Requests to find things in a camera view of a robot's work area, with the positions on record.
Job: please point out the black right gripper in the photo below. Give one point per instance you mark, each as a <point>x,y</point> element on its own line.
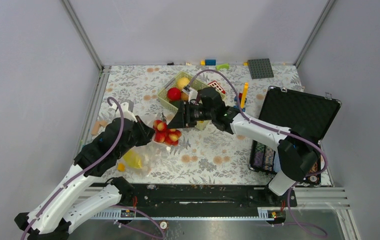
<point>178,121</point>

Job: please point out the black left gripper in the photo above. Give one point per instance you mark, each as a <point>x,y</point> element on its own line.
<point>147,132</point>

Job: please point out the clear dotted zip top bag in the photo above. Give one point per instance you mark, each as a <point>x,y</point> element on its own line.
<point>150,153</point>

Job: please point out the yellow-green starfruit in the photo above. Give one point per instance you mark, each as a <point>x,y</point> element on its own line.
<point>133,159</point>

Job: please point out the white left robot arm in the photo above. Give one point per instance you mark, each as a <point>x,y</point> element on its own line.
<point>57,216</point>

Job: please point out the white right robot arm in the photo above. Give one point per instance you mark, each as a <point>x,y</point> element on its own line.
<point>297,153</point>

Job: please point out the brown kiwi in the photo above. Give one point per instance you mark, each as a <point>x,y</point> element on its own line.
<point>184,97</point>

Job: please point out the red apple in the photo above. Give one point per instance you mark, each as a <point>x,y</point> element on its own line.
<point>174,94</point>

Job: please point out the pale green perforated basket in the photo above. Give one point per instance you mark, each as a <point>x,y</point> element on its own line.
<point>191,89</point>

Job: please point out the small yellow block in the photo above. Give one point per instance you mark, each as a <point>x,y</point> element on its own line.
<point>121,167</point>

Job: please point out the yellow lemon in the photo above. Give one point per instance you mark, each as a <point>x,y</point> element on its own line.
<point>182,82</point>

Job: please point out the tan wooden block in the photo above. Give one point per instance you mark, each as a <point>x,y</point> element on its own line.
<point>97,126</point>

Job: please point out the red white grid toy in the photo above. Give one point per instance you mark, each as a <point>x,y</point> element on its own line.
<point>214,84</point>

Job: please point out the blue yellow brick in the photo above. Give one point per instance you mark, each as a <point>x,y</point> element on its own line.
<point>208,62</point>

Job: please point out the yellow blue block toy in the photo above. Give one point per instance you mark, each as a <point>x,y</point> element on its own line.
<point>241,99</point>

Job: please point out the green arch block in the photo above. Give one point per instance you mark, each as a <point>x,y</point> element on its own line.
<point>224,66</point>

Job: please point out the poker chips row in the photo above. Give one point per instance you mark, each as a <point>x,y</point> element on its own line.
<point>265,159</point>

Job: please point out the grey building baseplate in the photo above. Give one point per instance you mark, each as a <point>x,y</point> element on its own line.
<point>260,68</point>

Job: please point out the black foam-lined case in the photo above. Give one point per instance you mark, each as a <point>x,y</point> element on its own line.
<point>290,108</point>

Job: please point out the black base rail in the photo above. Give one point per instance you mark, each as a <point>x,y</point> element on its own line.
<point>207,201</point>

